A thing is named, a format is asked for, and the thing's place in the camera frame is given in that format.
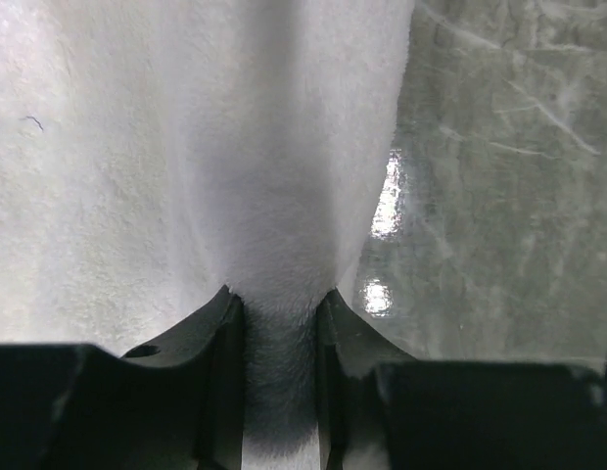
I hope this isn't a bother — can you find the white towel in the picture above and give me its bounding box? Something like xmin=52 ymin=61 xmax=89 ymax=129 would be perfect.
xmin=0 ymin=1 xmax=414 ymax=469

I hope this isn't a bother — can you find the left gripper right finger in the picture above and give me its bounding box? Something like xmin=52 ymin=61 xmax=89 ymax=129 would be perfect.
xmin=316 ymin=291 xmax=607 ymax=469

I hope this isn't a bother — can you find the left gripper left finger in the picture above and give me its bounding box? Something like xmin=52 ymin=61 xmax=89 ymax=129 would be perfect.
xmin=0 ymin=289 xmax=244 ymax=469

